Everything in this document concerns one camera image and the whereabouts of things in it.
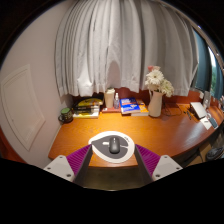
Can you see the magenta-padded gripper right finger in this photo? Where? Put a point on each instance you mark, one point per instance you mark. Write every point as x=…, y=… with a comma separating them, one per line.
x=166, y=166

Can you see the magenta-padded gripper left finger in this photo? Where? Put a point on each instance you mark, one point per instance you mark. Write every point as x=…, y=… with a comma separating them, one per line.
x=58, y=166

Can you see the black computer mouse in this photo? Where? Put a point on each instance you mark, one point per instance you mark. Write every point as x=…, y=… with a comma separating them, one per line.
x=114, y=146

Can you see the white and grey mouse pad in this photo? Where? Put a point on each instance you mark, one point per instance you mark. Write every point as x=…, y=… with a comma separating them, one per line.
x=100, y=146

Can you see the dark green mug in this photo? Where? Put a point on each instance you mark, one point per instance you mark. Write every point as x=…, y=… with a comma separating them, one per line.
x=66, y=115

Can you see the white and yellow book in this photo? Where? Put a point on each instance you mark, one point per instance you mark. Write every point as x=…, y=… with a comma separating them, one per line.
x=85, y=115

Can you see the orange and white book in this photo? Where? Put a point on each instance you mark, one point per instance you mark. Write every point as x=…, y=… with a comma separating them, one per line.
x=143, y=110

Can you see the white ceramic vase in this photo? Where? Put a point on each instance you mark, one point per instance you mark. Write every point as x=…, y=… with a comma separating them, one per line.
x=155, y=105

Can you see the white flat device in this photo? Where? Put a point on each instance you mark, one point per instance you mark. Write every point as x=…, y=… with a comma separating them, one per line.
x=199, y=109

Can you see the yellow and black book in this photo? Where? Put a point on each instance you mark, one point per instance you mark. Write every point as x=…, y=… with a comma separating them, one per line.
x=89, y=102

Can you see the blue book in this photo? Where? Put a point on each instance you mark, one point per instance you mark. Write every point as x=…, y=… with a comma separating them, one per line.
x=129, y=105

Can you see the red book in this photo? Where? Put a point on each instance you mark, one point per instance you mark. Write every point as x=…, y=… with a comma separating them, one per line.
x=109, y=109

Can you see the clear spray bottle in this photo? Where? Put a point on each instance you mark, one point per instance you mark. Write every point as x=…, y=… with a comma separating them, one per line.
x=116, y=102

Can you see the cream tumbler with lid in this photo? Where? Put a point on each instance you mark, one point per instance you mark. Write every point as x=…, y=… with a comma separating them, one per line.
x=109, y=98

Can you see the white and pink flowers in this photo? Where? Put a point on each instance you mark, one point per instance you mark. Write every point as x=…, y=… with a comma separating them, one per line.
x=156, y=78

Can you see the window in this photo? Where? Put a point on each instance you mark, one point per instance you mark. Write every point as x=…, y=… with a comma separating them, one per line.
x=204, y=66

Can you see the white pleated curtain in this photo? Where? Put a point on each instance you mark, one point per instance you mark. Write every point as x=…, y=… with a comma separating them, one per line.
x=123, y=43

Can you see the white wall panel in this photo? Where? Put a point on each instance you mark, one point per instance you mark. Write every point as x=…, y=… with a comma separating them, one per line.
x=21, y=103

